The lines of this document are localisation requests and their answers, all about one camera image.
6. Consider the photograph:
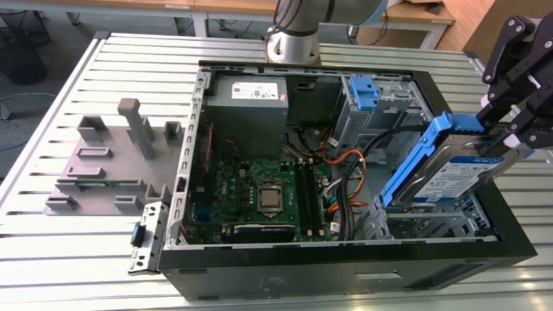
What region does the black cable bundle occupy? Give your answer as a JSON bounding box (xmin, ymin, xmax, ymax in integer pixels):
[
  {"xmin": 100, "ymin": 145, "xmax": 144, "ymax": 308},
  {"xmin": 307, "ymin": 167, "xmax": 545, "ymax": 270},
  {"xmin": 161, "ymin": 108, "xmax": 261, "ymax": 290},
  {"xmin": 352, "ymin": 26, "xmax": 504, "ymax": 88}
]
[{"xmin": 337, "ymin": 124, "xmax": 433, "ymax": 241}]

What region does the black RAM slot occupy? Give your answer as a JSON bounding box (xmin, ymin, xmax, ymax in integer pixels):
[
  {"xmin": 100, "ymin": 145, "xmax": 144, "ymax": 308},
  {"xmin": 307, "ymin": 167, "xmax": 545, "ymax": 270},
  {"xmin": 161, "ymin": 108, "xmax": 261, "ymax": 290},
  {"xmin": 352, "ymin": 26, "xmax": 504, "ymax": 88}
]
[
  {"xmin": 307, "ymin": 157, "xmax": 325, "ymax": 236},
  {"xmin": 295, "ymin": 157, "xmax": 313, "ymax": 236}
]

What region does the black waste bin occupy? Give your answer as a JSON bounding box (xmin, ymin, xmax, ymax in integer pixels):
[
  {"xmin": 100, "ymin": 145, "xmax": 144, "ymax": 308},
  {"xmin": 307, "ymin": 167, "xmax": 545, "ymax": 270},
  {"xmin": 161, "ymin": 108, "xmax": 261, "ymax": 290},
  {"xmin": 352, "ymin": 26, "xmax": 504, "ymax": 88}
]
[{"xmin": 0, "ymin": 9, "xmax": 52, "ymax": 86}]

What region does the green RAM stick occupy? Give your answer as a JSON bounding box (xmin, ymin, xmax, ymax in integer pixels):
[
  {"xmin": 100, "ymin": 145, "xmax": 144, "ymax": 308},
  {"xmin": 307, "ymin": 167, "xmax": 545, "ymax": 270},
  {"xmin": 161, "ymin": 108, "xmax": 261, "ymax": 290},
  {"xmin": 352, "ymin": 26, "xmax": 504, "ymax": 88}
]
[{"xmin": 75, "ymin": 179, "xmax": 140, "ymax": 188}]

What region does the black open PC case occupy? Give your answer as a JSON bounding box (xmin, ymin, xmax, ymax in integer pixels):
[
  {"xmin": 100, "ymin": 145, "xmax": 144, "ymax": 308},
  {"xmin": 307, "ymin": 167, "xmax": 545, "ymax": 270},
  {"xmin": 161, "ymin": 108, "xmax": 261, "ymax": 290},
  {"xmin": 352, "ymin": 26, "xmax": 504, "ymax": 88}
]
[{"xmin": 157, "ymin": 59, "xmax": 540, "ymax": 301}]

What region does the blue plastic drive latch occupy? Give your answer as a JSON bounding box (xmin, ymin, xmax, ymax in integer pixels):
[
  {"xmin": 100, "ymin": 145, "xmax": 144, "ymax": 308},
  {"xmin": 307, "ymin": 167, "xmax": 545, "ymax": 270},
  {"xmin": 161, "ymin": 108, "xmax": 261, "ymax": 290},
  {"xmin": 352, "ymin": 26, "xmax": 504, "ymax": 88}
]
[{"xmin": 351, "ymin": 75, "xmax": 381, "ymax": 111}]

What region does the wooden cabinet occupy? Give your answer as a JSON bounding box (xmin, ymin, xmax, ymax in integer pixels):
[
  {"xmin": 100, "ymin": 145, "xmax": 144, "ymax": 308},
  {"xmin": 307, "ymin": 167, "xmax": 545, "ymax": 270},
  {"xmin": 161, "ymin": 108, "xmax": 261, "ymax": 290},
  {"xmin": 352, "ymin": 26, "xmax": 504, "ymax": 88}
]
[{"xmin": 436, "ymin": 0, "xmax": 553, "ymax": 91}]

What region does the pale blue floor cable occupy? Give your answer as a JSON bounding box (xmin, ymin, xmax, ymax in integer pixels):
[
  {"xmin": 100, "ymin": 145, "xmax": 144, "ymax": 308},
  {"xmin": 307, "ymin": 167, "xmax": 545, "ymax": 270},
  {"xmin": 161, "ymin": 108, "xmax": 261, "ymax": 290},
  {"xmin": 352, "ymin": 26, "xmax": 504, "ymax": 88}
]
[{"xmin": 0, "ymin": 91, "xmax": 57, "ymax": 153}]

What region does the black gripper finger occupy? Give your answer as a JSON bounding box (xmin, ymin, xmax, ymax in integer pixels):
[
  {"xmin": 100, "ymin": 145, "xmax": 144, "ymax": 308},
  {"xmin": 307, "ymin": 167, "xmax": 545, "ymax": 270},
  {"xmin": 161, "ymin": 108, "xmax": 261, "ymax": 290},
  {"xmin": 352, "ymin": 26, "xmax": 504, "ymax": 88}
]
[
  {"xmin": 476, "ymin": 15, "xmax": 541, "ymax": 156},
  {"xmin": 504, "ymin": 30, "xmax": 553, "ymax": 150}
]

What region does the white frame desk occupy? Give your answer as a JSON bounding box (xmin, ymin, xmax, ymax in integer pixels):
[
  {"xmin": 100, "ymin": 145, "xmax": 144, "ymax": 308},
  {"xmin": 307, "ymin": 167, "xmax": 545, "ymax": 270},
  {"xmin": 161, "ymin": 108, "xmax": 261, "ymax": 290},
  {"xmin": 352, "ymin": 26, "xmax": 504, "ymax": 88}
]
[{"xmin": 0, "ymin": 0, "xmax": 280, "ymax": 38}]

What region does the grey metal disk bay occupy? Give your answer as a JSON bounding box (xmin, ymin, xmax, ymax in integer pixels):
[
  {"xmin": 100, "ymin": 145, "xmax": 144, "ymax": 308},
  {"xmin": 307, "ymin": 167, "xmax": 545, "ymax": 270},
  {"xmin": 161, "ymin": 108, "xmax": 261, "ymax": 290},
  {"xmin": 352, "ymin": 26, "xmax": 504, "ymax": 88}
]
[{"xmin": 373, "ymin": 192, "xmax": 492, "ymax": 240}]

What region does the thin red wire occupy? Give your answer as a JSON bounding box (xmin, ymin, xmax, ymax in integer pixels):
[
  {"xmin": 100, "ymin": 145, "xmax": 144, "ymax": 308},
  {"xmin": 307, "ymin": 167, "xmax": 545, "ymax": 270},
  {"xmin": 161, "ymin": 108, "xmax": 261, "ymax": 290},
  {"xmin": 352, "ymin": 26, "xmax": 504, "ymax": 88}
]
[{"xmin": 196, "ymin": 124, "xmax": 216, "ymax": 192}]

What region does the orange wire bundle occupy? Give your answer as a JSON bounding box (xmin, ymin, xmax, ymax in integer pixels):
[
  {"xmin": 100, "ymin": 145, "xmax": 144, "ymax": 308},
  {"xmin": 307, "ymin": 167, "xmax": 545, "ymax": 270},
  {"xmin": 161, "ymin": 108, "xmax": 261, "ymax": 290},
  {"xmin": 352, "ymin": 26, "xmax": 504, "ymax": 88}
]
[{"xmin": 321, "ymin": 149, "xmax": 369, "ymax": 215}]

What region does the grey metal optical drive cage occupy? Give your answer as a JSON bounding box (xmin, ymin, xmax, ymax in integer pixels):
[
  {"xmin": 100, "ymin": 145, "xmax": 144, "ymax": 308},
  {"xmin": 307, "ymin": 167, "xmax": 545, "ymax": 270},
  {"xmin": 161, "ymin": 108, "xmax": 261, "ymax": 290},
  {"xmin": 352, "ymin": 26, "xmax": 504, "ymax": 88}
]
[{"xmin": 336, "ymin": 74, "xmax": 434, "ymax": 154}]

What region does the green motherboard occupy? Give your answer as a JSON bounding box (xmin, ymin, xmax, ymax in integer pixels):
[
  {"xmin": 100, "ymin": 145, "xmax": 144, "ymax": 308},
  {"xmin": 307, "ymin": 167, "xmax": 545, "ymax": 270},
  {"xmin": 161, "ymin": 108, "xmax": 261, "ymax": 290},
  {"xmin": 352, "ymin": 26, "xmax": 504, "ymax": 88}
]
[{"xmin": 183, "ymin": 157, "xmax": 343, "ymax": 244}]

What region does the grey plastic parts rack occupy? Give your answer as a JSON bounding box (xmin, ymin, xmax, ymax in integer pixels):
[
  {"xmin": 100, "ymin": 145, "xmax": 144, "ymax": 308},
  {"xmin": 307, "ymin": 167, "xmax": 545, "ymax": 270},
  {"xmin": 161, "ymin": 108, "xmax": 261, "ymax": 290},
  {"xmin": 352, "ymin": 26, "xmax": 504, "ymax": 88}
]
[{"xmin": 43, "ymin": 97, "xmax": 187, "ymax": 217}]

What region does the grey power supply unit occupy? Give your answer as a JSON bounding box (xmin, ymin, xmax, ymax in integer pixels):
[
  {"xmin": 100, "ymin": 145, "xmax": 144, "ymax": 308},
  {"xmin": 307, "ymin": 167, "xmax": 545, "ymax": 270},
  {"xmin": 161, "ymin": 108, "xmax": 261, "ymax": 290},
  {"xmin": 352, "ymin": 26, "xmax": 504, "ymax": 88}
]
[{"xmin": 203, "ymin": 75, "xmax": 289, "ymax": 159}]

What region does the black graphics card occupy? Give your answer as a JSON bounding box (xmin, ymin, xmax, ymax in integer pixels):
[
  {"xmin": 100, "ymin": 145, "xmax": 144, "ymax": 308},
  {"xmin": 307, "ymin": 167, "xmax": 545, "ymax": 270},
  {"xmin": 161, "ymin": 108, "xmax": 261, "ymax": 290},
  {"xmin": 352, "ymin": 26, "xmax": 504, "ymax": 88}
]
[{"xmin": 232, "ymin": 222, "xmax": 299, "ymax": 243}]

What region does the wooden top desk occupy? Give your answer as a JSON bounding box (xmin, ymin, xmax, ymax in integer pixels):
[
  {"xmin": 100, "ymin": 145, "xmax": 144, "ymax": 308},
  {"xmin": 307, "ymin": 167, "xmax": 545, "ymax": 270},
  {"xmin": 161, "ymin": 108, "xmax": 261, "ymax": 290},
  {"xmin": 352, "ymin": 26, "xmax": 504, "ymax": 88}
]
[{"xmin": 380, "ymin": 0, "xmax": 458, "ymax": 50}]

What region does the hard disk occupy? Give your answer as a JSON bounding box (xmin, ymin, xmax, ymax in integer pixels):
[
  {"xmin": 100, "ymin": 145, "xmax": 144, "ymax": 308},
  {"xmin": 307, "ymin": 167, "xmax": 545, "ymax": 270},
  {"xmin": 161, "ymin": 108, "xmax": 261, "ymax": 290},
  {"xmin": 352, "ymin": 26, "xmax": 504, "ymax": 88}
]
[{"xmin": 378, "ymin": 111, "xmax": 520, "ymax": 208}]

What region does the silver CPU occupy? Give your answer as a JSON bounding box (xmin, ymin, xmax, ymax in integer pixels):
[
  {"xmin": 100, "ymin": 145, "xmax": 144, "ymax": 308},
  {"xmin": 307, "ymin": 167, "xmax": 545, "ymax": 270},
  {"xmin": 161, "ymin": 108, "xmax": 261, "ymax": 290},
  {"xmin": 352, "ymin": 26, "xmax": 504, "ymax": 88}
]
[{"xmin": 259, "ymin": 189, "xmax": 281, "ymax": 208}]

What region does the hinged metal bracket blue tab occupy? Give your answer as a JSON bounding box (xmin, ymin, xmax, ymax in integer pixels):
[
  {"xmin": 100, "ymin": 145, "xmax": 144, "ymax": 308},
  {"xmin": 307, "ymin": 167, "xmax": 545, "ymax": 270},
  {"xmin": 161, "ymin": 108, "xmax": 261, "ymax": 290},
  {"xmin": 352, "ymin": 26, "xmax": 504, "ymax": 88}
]
[{"xmin": 127, "ymin": 200, "xmax": 171, "ymax": 276}]

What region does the CPU socket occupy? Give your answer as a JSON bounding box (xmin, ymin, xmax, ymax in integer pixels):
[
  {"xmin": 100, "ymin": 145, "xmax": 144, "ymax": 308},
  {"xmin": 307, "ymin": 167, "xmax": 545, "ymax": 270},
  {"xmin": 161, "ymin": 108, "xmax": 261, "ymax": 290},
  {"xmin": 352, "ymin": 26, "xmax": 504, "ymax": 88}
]
[{"xmin": 255, "ymin": 181, "xmax": 287, "ymax": 218}]

